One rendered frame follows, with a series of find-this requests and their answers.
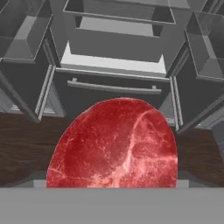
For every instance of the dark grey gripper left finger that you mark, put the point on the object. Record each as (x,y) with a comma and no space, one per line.
(39,183)

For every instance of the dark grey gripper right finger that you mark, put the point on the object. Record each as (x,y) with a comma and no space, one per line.
(182,183)

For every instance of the raw red marbled steak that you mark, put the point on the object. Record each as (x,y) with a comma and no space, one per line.
(110,145)

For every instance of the dark grey fridge door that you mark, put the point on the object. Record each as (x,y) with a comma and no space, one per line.
(20,84)
(198,99)

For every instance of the dark grey fridge drawer front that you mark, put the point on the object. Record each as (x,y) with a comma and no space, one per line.
(87,100)

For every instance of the white fridge shelf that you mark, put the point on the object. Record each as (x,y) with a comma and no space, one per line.
(87,62)

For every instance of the clear fridge door bin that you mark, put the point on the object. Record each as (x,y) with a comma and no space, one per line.
(23,38)
(208,49)

